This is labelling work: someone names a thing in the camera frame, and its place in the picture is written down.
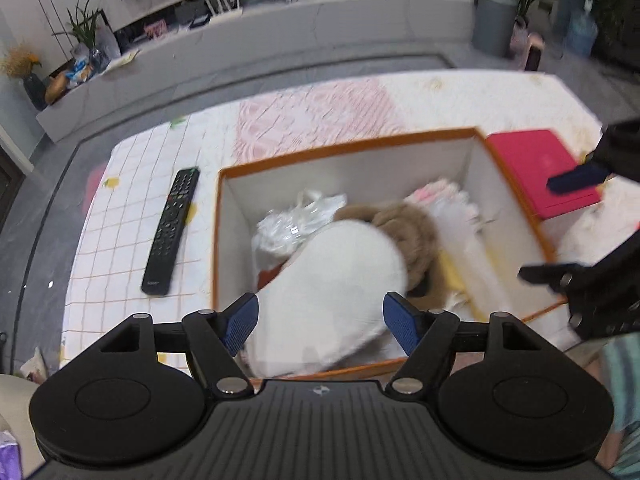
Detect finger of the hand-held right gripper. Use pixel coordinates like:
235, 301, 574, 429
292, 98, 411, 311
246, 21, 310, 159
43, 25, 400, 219
546, 120, 640, 194
518, 260, 577, 295

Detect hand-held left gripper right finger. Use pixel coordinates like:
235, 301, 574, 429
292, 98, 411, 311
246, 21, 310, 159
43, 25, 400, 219
382, 290, 547, 398

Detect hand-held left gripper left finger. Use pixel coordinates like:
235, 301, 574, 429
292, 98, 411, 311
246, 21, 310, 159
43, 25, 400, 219
97, 292, 261, 398

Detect orange-rimmed white box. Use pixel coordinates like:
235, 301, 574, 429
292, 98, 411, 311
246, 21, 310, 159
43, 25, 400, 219
212, 127, 569, 394

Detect white plastic bag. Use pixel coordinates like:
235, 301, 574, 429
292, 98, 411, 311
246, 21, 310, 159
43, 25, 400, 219
251, 189, 348, 263

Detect yellow soft pad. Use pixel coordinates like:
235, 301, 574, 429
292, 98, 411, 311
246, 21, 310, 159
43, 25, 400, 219
439, 244, 497, 307

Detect red flat box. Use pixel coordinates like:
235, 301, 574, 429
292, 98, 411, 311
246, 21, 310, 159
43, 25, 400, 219
484, 129, 604, 220

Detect brown plush toy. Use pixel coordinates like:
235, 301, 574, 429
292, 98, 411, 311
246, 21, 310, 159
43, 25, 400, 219
334, 200, 454, 311

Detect striped teal clothing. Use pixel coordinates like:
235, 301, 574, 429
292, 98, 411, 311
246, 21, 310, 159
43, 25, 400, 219
597, 332, 640, 477

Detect black remote control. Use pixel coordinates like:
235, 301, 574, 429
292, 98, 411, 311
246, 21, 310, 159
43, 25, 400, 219
141, 166, 201, 297

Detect pink and white cloth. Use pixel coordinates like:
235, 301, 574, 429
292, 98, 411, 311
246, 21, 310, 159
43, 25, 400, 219
404, 175, 482, 242

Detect pink small appliance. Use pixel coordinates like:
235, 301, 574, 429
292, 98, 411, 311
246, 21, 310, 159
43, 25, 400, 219
509, 25, 547, 72

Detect blue water bottle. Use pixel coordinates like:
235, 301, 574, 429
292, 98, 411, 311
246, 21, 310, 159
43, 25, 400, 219
567, 0, 599, 59

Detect leafy green bush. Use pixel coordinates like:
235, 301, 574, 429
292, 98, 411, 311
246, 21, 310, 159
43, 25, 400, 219
589, 0, 640, 72

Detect grey round bin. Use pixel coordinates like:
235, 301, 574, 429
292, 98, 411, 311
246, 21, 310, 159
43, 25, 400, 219
472, 0, 519, 59

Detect purple packet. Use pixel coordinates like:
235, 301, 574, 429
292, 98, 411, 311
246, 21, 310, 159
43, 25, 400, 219
0, 430, 24, 480

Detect grey television console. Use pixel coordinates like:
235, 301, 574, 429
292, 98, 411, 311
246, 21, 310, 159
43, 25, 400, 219
36, 0, 477, 142

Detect snack packets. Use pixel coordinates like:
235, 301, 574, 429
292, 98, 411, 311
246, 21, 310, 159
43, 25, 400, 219
44, 57, 97, 104

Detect white router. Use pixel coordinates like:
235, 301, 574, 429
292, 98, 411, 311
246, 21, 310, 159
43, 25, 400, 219
204, 0, 244, 19

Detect dark vase with yellow flowers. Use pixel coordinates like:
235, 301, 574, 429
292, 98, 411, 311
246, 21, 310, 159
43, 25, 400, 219
0, 47, 49, 112

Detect green potted grass plant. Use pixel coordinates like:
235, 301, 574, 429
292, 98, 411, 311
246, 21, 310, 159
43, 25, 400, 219
52, 0, 122, 62

